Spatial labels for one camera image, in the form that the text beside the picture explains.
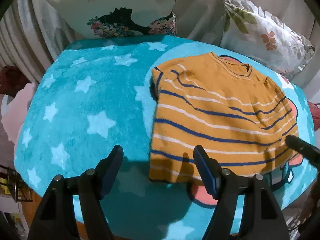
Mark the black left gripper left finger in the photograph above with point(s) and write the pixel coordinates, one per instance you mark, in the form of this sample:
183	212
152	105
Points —
55	216

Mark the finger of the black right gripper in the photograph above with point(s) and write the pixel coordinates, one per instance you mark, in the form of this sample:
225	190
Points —
307	150

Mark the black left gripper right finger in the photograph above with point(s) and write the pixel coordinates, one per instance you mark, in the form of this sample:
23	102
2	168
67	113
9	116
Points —
261	217

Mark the red plastic bag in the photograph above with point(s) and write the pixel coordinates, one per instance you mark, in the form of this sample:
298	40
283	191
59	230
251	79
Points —
315	112

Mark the turquoise star cartoon blanket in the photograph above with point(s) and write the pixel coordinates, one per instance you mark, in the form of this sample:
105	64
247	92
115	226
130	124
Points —
100	93

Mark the white leaf print pillow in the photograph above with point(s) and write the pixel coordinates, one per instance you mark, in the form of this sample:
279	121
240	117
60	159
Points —
257	34

